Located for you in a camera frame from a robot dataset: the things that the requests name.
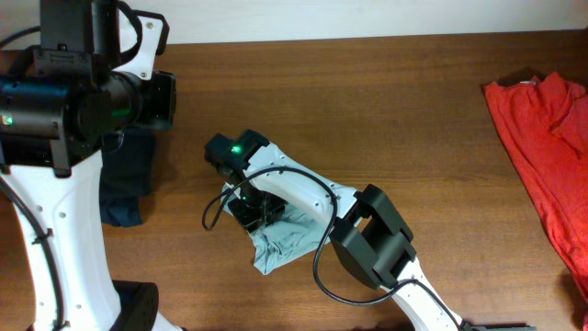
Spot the light blue t-shirt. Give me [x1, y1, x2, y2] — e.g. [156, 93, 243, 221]
[245, 204, 327, 275]

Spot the red garment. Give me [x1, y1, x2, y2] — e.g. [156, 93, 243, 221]
[484, 73, 587, 296]

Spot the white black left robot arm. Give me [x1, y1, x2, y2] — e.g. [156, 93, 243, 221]
[1, 1, 175, 330]

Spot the dark navy folded garment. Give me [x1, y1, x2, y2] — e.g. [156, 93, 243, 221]
[99, 128, 156, 227]

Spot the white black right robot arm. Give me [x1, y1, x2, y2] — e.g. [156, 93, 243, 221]
[205, 130, 469, 330]

